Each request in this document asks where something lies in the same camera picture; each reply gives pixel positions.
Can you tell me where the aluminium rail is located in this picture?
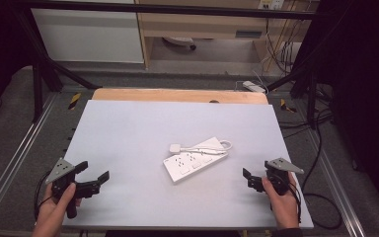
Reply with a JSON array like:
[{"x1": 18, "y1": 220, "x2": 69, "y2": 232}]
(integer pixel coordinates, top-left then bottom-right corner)
[
  {"x1": 303, "y1": 129, "x2": 367, "y2": 237},
  {"x1": 0, "y1": 93, "x2": 59, "y2": 225}
]

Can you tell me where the white cable with plug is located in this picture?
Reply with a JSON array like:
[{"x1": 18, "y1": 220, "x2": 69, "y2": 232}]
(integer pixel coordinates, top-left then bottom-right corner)
[{"x1": 169, "y1": 139, "x2": 234, "y2": 156}]

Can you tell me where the person's left hand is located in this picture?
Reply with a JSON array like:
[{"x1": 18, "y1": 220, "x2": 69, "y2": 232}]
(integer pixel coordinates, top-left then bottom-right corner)
[{"x1": 32, "y1": 183, "x2": 83, "y2": 237}]

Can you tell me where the black floor cable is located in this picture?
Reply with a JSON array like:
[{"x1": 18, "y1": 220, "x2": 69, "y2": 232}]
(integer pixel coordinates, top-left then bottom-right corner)
[{"x1": 277, "y1": 83, "x2": 343, "y2": 231}]

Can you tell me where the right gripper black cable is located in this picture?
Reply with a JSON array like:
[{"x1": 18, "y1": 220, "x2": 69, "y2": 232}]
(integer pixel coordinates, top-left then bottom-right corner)
[{"x1": 287, "y1": 180, "x2": 303, "y2": 225}]

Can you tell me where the black metal frame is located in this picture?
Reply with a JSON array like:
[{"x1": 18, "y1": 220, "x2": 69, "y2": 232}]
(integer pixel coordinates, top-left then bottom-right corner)
[{"x1": 9, "y1": 0, "x2": 332, "y2": 130}]

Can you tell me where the bundle of hanging cables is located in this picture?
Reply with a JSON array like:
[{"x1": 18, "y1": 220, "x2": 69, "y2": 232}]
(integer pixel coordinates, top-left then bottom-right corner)
[{"x1": 264, "y1": 18, "x2": 299, "y2": 74}]

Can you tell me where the black curtain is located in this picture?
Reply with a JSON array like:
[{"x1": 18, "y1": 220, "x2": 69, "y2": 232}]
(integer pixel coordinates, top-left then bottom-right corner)
[
  {"x1": 315, "y1": 0, "x2": 379, "y2": 221},
  {"x1": 0, "y1": 0, "x2": 36, "y2": 124}
]

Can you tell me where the white cabinet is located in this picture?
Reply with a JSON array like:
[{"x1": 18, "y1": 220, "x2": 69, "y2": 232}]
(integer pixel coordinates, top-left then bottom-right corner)
[{"x1": 31, "y1": 0, "x2": 145, "y2": 64}]

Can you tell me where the person's right hand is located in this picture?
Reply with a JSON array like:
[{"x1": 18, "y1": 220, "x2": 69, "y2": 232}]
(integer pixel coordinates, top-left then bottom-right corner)
[{"x1": 261, "y1": 172, "x2": 301, "y2": 230}]

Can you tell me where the wooden table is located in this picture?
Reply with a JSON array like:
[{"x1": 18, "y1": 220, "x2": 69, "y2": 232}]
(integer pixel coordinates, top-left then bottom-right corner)
[{"x1": 91, "y1": 87, "x2": 269, "y2": 106}]

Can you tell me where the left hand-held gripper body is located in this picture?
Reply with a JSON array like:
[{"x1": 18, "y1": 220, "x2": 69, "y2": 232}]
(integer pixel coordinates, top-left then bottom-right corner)
[{"x1": 44, "y1": 158, "x2": 102, "y2": 219}]

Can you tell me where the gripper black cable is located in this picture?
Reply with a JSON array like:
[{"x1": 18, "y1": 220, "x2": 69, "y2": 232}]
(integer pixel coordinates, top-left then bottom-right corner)
[
  {"x1": 33, "y1": 169, "x2": 54, "y2": 222},
  {"x1": 287, "y1": 180, "x2": 303, "y2": 225}
]

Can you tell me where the white chair base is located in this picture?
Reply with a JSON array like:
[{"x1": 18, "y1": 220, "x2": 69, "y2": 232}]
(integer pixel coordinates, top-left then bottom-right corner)
[{"x1": 162, "y1": 36, "x2": 197, "y2": 51}]

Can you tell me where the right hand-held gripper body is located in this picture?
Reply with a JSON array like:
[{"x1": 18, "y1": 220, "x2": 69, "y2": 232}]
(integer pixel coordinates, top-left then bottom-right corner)
[{"x1": 264, "y1": 157, "x2": 305, "y2": 197}]

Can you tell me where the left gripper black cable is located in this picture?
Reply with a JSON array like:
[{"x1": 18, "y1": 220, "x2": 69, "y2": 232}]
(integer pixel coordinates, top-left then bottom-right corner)
[{"x1": 33, "y1": 169, "x2": 54, "y2": 222}]

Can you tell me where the white wall socket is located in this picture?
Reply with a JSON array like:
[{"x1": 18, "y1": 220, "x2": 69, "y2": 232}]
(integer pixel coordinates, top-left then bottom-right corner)
[{"x1": 257, "y1": 0, "x2": 286, "y2": 11}]

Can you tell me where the white floor power strip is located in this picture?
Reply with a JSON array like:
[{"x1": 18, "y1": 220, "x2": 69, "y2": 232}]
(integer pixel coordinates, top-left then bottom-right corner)
[{"x1": 242, "y1": 80, "x2": 267, "y2": 95}]

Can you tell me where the yellow black tape marker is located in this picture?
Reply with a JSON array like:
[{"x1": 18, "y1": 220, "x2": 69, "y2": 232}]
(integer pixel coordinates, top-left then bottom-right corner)
[
  {"x1": 279, "y1": 98, "x2": 298, "y2": 114},
  {"x1": 67, "y1": 92, "x2": 82, "y2": 112}
]

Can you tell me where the wooden desk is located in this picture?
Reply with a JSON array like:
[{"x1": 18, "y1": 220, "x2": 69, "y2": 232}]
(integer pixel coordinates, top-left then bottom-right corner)
[{"x1": 133, "y1": 0, "x2": 321, "y2": 69}]

